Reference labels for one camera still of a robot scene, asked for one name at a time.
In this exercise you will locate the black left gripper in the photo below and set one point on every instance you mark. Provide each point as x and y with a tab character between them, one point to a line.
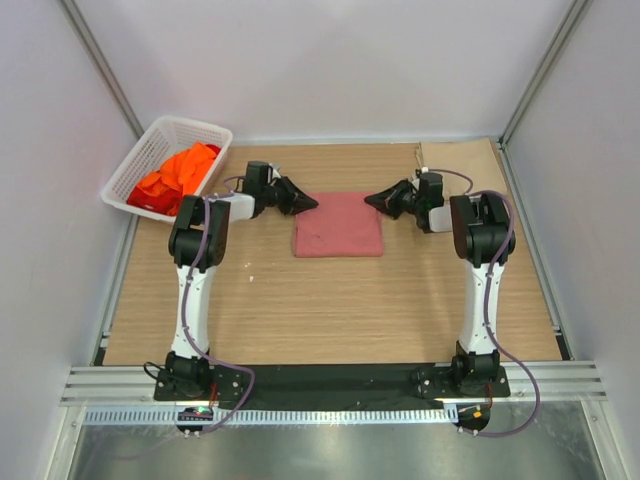
295	201

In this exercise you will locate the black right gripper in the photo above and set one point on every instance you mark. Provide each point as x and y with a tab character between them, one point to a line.
387	202

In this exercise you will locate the pink t shirt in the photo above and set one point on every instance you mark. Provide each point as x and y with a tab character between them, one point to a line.
342	225

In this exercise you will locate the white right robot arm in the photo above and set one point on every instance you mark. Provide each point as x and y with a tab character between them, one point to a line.
484	237

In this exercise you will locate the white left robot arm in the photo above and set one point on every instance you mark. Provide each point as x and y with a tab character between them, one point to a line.
197	244

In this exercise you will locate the folded beige t shirt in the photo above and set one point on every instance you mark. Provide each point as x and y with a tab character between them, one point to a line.
475	159

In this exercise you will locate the orange t shirt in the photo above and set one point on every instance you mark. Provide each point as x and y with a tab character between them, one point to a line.
162	190

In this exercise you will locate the white plastic laundry basket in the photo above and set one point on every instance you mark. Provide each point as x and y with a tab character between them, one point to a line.
165	137

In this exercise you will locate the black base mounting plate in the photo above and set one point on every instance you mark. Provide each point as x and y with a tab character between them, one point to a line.
329	388

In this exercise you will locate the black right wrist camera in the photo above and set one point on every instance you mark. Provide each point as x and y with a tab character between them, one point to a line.
429	190

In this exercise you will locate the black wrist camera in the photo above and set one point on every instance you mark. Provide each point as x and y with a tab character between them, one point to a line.
260	175
429	190

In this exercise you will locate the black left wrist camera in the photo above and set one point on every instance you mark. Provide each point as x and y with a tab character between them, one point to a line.
260	175

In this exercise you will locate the right aluminium frame post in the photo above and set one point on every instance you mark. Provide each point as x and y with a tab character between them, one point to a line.
559	41

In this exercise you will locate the aluminium frame post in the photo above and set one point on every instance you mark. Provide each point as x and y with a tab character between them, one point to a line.
93	50
559	41

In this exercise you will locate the left aluminium frame post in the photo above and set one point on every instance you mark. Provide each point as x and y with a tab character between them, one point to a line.
93	50

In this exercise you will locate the white slotted cable duct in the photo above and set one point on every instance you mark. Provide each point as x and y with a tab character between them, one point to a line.
199	416

